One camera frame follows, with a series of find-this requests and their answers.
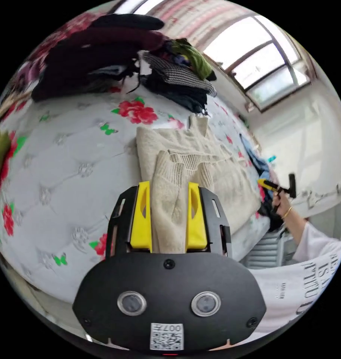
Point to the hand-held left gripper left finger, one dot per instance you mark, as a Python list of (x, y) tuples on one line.
[(137, 224)]

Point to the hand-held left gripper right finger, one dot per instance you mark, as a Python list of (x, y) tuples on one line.
[(199, 232)]

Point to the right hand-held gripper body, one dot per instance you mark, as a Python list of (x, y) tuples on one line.
[(276, 189)]

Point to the beige long sleeve sweater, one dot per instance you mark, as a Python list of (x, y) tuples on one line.
[(181, 157)]

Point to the person's right forearm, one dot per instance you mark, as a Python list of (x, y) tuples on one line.
[(295, 227)]

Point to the person's right hand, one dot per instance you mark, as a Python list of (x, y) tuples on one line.
[(282, 204)]

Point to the pile of blue and dark clothes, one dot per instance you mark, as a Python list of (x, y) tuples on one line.
[(260, 165)]

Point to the bed with floral quilt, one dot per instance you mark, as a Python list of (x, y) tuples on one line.
[(64, 168)]

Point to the person's body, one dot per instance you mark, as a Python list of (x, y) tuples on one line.
[(299, 280)]

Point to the window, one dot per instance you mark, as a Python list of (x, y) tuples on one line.
[(260, 56)]

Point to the pink striped curtain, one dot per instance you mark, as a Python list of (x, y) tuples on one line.
[(187, 19)]

